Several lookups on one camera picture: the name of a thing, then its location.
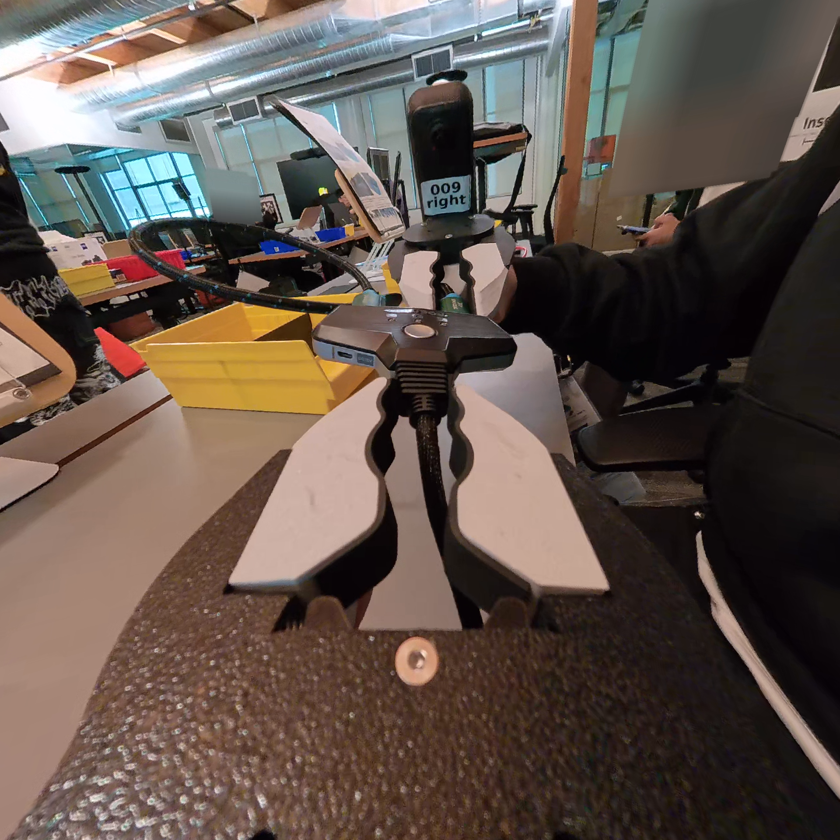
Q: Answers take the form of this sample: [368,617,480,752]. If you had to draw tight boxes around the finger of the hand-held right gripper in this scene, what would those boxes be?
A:
[461,245,511,320]
[398,251,441,307]

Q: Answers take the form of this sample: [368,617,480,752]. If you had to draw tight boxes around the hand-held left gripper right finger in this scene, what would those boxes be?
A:
[444,385,611,613]

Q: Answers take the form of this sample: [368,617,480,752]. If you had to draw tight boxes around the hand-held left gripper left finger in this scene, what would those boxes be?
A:
[227,378,399,599]

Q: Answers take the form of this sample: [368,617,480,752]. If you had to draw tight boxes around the grey metal video switch box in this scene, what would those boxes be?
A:
[311,305,518,416]

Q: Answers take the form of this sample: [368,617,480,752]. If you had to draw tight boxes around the thick black braided cable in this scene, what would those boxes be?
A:
[415,410,454,546]

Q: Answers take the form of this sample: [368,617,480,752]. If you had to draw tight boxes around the braided cable with green plugs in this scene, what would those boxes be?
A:
[128,218,480,316]

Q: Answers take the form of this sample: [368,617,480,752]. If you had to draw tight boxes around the person's right forearm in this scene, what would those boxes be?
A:
[499,217,756,388]

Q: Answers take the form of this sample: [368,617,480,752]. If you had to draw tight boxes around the grey desk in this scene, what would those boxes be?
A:
[0,331,578,840]

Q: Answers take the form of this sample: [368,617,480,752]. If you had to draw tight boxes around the tilted document stand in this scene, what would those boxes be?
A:
[271,97,408,245]

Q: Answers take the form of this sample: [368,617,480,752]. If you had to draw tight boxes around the black office chair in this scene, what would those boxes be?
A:
[576,377,729,475]

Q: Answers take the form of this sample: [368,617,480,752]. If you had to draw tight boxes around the black computer monitor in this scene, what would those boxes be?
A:
[276,154,342,221]

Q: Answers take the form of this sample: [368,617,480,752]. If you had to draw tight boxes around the person's torso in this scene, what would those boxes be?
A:
[696,112,840,821]

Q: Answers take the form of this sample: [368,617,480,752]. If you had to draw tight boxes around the red plastic bin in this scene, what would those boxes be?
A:
[98,249,189,284]

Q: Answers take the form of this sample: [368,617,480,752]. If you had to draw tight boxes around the instruction sheet on stand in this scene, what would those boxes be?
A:
[0,292,77,511]

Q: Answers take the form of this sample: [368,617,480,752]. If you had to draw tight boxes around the framed marker poster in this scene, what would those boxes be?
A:
[781,46,840,164]

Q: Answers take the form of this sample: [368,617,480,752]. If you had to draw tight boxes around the wooden support post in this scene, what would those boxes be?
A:
[554,0,599,245]

